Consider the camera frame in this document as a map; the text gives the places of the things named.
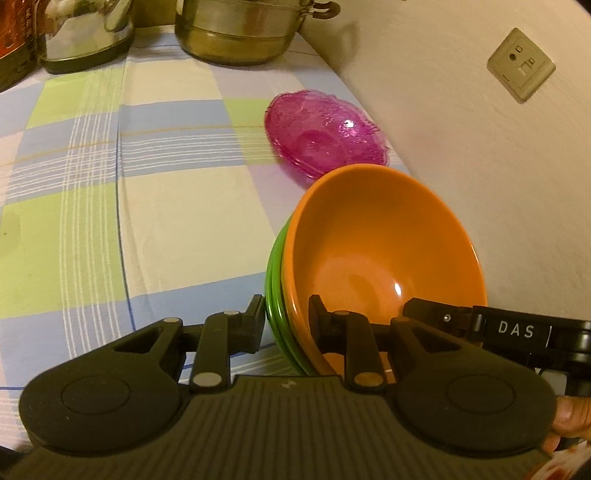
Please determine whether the dark bottle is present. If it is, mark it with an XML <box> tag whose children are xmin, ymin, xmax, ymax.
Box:
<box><xmin>0</xmin><ymin>0</ymin><xmax>40</xmax><ymax>93</ymax></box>

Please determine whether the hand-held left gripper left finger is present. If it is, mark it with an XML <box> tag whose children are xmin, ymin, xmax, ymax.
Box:
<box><xmin>113</xmin><ymin>294</ymin><xmax>267</xmax><ymax>393</ymax></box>

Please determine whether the beige wall data socket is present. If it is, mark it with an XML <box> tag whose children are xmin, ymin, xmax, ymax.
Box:
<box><xmin>486</xmin><ymin>27</ymin><xmax>557</xmax><ymax>103</ymax></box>

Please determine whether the checked tablecloth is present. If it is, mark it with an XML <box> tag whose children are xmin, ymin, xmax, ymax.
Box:
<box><xmin>0</xmin><ymin>22</ymin><xmax>416</xmax><ymax>391</ymax></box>

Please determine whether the stainless steel kettle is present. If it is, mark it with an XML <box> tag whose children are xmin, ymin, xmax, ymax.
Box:
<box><xmin>39</xmin><ymin>0</ymin><xmax>136</xmax><ymax>75</ymax></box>

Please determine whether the stainless steel steamer pot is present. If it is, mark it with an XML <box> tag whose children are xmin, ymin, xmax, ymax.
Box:
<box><xmin>174</xmin><ymin>0</ymin><xmax>341</xmax><ymax>66</ymax></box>

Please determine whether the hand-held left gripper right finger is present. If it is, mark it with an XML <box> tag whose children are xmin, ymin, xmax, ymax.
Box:
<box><xmin>308</xmin><ymin>294</ymin><xmax>446</xmax><ymax>393</ymax></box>

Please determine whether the person's right hand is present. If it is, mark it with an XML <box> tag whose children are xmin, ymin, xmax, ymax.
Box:
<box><xmin>541</xmin><ymin>394</ymin><xmax>591</xmax><ymax>457</ymax></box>

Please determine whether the pink patterned plastic bowl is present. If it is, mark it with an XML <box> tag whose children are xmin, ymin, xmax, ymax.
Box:
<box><xmin>263</xmin><ymin>90</ymin><xmax>391</xmax><ymax>179</ymax></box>

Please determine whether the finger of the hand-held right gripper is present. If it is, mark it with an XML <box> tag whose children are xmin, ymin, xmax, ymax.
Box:
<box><xmin>402</xmin><ymin>297</ymin><xmax>477</xmax><ymax>341</ymax></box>

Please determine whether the orange bowl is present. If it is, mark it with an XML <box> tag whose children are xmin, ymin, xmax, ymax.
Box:
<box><xmin>280</xmin><ymin>164</ymin><xmax>488</xmax><ymax>385</ymax></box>

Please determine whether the green bowl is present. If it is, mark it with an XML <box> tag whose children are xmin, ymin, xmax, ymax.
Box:
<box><xmin>265</xmin><ymin>216</ymin><xmax>315</xmax><ymax>376</ymax></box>

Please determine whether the red and white cloth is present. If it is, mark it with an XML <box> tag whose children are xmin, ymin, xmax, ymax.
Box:
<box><xmin>530</xmin><ymin>440</ymin><xmax>591</xmax><ymax>480</ymax></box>

